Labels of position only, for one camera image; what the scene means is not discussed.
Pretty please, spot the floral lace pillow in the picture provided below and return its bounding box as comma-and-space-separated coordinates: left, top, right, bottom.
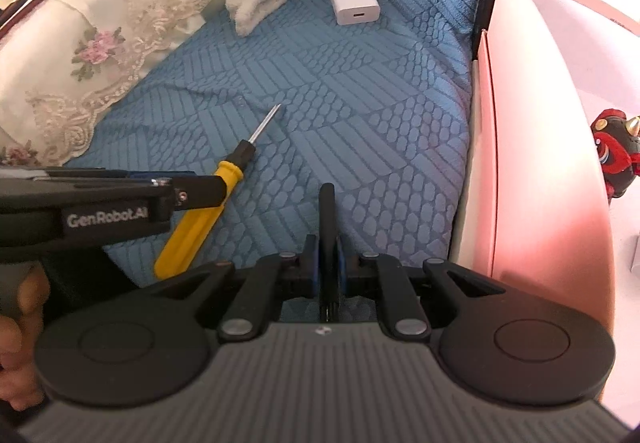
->
0, 0, 232, 169

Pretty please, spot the person's left hand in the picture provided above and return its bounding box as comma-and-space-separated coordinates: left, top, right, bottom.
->
0, 265, 52, 413

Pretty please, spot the blue textured mat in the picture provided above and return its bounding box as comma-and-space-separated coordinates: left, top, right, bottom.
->
65, 0, 516, 285

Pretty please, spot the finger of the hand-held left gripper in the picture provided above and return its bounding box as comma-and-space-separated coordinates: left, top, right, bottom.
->
125, 172, 228, 212

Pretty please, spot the red black toy figure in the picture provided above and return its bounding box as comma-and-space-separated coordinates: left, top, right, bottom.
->
590, 109, 640, 199

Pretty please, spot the black stick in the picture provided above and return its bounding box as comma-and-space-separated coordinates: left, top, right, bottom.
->
318, 183, 341, 321

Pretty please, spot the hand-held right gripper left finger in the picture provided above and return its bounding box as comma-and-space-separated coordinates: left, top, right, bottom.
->
150, 234, 321, 341

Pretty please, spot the white charger adapter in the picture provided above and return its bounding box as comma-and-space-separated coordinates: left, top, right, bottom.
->
328, 0, 382, 26

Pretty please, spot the pink cardboard box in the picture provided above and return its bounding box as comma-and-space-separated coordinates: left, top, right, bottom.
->
450, 0, 640, 424

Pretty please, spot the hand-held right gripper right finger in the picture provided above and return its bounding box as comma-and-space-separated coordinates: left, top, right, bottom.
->
336, 235, 507, 339

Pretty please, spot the yellow handled screwdriver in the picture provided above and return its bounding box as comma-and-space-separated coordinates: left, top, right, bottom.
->
154, 104, 285, 280

